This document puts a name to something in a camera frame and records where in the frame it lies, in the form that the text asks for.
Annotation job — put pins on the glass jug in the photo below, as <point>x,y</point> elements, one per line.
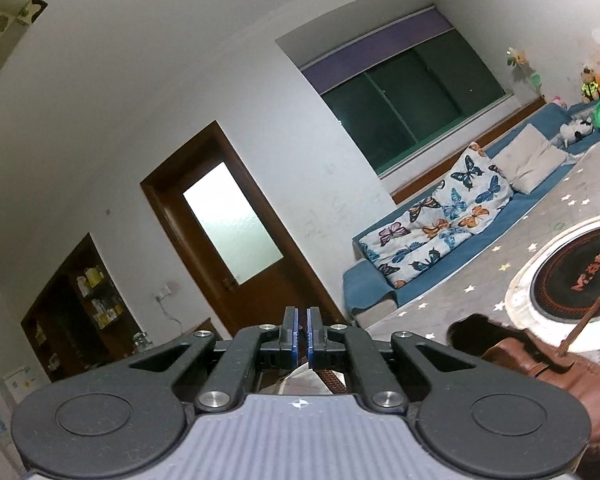
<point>141,342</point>

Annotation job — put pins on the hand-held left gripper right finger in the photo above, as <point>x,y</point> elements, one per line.
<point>310,335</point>

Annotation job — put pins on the white wall socket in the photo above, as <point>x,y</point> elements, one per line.
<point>163,293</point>

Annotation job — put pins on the wooden wall rail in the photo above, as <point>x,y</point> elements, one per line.
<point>430,180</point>

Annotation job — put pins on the beige pillow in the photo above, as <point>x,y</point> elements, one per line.
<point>527,160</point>

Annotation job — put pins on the dark wooden shelf cabinet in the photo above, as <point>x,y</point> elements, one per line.
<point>70,320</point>

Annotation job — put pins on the black and white plush dog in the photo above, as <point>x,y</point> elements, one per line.
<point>575,131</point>

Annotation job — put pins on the pink toy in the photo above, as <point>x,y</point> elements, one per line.
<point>560,102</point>

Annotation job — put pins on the wooden door with glass pane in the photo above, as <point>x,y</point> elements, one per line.
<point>260,290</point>

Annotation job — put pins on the green framed window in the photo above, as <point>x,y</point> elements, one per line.
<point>405,110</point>

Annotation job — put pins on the blue sofa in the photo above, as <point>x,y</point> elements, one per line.
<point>370,290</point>

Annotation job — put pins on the white refrigerator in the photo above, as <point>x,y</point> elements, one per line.
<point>22,384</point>

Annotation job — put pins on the teddy bear plush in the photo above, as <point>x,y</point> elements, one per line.
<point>590,87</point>

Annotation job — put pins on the white water dispenser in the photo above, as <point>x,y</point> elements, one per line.
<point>7,452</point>

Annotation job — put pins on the paper flower pinwheel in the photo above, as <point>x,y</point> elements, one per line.
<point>522,62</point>

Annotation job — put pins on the wooden side table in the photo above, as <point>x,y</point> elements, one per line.
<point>207,325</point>

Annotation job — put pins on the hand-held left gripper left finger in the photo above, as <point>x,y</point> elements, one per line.
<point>294,335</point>

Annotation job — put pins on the butterfly print pillow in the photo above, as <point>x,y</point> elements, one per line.
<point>445,220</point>

